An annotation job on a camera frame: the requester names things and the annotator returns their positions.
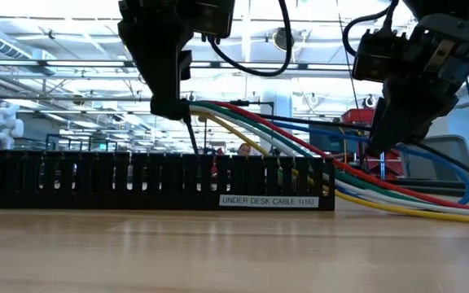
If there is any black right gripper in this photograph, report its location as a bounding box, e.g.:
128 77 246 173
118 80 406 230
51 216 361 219
365 14 469 158

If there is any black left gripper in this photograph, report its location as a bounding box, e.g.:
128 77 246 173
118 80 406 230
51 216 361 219
116 0 197 121

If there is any black zip tie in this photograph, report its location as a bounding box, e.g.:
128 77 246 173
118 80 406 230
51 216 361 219
182 115 201 156

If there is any blue wire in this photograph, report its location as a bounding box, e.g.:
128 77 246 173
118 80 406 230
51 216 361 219
273 120 469 206

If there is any yellow wire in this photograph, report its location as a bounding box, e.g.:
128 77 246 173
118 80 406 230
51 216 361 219
193 112 469 228

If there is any bundle of coloured wires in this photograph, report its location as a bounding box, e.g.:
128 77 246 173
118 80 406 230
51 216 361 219
188 104 469 219

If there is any black slotted cable raceway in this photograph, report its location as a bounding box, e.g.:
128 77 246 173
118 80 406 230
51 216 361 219
0 148 336 212

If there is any grey office chair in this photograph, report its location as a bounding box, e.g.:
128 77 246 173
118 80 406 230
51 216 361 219
415 133 469 183

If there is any red storage bin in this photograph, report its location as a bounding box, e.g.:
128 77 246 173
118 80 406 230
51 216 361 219
341 107 377 125

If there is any red bin stack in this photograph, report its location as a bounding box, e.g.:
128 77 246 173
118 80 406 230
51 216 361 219
356 150 402 181

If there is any dark monitor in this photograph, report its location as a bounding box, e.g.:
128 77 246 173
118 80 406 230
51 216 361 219
309 121 360 155

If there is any black workstation railing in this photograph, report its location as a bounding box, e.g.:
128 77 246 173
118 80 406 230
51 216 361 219
45 133 112 151

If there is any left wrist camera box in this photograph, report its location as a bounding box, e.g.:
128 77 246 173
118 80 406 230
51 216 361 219
193 0 237 41

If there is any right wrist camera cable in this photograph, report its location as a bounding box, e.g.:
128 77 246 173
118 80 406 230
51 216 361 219
341 0 401 58

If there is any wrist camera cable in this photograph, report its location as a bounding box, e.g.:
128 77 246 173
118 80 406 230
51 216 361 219
206 0 294 78
341 0 401 58

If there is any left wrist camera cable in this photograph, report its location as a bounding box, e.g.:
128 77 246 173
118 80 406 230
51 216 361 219
206 0 294 78

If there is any black yellow hanging cable reel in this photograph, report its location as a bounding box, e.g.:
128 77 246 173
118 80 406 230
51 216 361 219
272 25 297 52

